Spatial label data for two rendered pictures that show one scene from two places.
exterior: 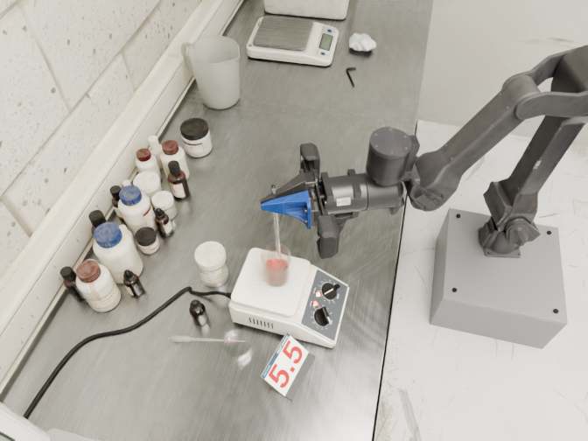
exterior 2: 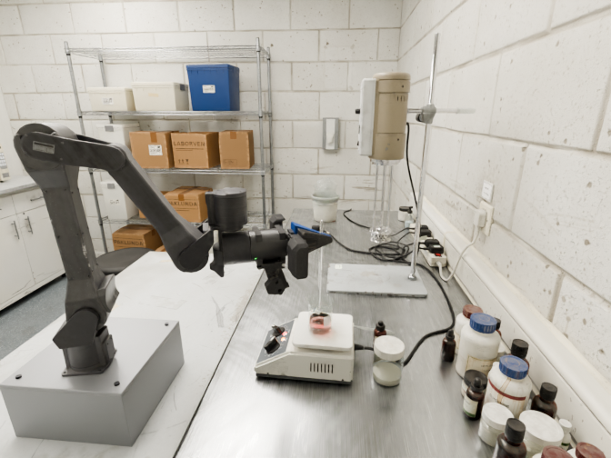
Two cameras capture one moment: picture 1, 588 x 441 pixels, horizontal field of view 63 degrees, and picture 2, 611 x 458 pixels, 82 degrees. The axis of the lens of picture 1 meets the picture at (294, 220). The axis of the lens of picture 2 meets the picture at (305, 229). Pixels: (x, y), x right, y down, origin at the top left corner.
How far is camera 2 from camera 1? 112 cm
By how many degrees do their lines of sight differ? 109
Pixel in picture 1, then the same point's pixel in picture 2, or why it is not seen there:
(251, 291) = (337, 320)
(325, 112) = not seen: outside the picture
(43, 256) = (519, 314)
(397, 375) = (222, 333)
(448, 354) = not seen: hidden behind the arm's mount
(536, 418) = not seen: hidden behind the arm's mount
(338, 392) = (265, 322)
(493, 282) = (125, 332)
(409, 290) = (191, 386)
